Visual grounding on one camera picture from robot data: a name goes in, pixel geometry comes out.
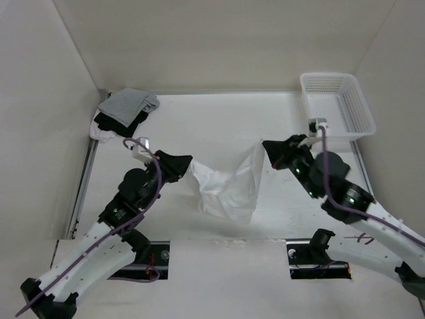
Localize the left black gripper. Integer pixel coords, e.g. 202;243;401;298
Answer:
140;150;193;209

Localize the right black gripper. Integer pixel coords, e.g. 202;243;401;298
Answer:
262;133;319;197

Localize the white tank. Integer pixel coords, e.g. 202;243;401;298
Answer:
185;140;265;224
89;121;117;144

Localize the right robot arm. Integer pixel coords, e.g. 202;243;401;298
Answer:
262;134;424;299

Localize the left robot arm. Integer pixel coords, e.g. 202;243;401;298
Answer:
20;150;193;318

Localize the folded grey tank top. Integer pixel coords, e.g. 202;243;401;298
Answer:
99;88;160;126

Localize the folded black tank top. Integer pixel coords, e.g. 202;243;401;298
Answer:
94;111;149;138

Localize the folded white tank top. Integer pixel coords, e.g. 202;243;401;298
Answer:
89;121;117;144

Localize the white plastic basket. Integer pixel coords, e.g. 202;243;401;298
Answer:
299;72;377;142

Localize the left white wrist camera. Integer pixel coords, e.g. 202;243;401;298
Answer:
131;137;152;163

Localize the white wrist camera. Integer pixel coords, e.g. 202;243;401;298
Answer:
131;137;152;163
308;118;329;138

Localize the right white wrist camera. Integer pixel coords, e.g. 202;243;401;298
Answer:
308;118;329;138

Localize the metal table edge rail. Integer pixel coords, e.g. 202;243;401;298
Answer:
64;138;98;239

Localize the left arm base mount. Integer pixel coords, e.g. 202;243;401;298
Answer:
110;241;171;282

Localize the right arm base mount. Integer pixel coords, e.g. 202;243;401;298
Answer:
286;240;352;280

